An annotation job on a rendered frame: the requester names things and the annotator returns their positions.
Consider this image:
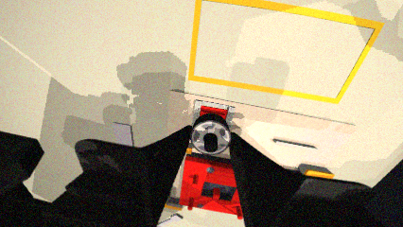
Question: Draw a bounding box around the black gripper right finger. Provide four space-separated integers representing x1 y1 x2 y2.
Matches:
229 132 375 227

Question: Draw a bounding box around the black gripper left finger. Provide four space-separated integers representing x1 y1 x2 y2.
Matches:
75 125 192 227

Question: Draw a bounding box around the black and grey toy wheel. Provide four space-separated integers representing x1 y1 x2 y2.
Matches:
190 113 232 155

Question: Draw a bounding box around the yellow rectangular outline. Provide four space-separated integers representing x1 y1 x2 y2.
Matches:
188 0 385 104

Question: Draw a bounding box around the red flat plate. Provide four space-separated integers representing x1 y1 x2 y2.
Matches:
179 152 243 219

